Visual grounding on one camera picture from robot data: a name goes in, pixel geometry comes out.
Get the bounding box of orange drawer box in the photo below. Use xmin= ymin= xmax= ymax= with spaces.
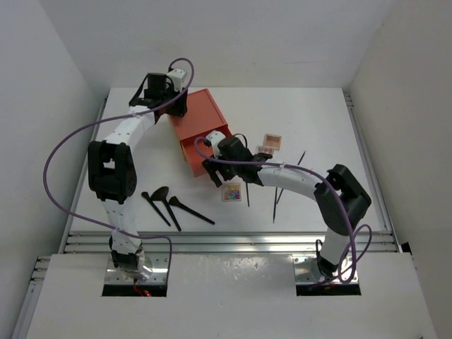
xmin=169 ymin=88 xmax=232 ymax=177

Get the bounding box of thin black pencil brush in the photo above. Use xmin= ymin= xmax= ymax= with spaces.
xmin=272 ymin=187 xmax=278 ymax=224

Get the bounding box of black fan brush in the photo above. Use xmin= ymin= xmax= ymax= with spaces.
xmin=150 ymin=186 xmax=182 ymax=232

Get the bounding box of small black powder brush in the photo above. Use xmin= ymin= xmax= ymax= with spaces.
xmin=141 ymin=191 xmax=171 ymax=227

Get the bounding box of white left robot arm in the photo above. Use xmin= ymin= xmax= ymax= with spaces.
xmin=88 ymin=69 xmax=187 ymax=280

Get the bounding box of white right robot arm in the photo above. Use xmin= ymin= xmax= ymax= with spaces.
xmin=194 ymin=131 xmax=371 ymax=280

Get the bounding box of thin dark makeup brush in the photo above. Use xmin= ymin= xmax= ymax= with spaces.
xmin=275 ymin=150 xmax=306 ymax=205

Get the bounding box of pink eyeshadow palette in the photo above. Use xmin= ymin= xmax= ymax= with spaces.
xmin=256 ymin=145 xmax=274 ymax=156

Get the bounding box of thin black liner brush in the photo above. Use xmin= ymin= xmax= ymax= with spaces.
xmin=245 ymin=183 xmax=250 ymax=208

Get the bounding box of brown eyeshadow palette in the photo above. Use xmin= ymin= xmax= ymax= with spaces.
xmin=263 ymin=133 xmax=282 ymax=150

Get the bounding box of colourful eyeshadow palette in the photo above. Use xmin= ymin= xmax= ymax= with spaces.
xmin=221 ymin=183 xmax=242 ymax=202

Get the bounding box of angled black powder brush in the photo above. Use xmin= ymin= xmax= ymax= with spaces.
xmin=169 ymin=196 xmax=215 ymax=225

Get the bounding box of white front cover panel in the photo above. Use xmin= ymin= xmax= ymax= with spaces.
xmin=28 ymin=253 xmax=436 ymax=338

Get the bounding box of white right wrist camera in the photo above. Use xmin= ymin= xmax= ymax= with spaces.
xmin=204 ymin=130 xmax=226 ymax=148

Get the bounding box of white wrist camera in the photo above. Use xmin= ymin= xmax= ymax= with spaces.
xmin=204 ymin=130 xmax=226 ymax=148
xmin=166 ymin=69 xmax=187 ymax=92

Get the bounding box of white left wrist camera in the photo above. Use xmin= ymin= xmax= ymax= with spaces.
xmin=166 ymin=69 xmax=187 ymax=92

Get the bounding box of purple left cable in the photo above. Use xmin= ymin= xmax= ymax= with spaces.
xmin=43 ymin=57 xmax=195 ymax=282

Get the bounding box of purple cable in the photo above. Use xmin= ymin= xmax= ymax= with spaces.
xmin=194 ymin=137 xmax=372 ymax=285
xmin=43 ymin=57 xmax=195 ymax=282

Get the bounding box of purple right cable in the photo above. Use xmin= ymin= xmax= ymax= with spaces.
xmin=194 ymin=137 xmax=372 ymax=285

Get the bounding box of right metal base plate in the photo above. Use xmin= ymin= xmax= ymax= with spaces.
xmin=292 ymin=254 xmax=359 ymax=286

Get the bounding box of metal base plate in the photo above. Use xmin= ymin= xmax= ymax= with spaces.
xmin=292 ymin=254 xmax=359 ymax=286
xmin=104 ymin=254 xmax=169 ymax=285

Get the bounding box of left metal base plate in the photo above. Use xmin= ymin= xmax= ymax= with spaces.
xmin=104 ymin=254 xmax=169 ymax=285

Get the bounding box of aluminium frame rail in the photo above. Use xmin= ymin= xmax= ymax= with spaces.
xmin=59 ymin=231 xmax=402 ymax=254

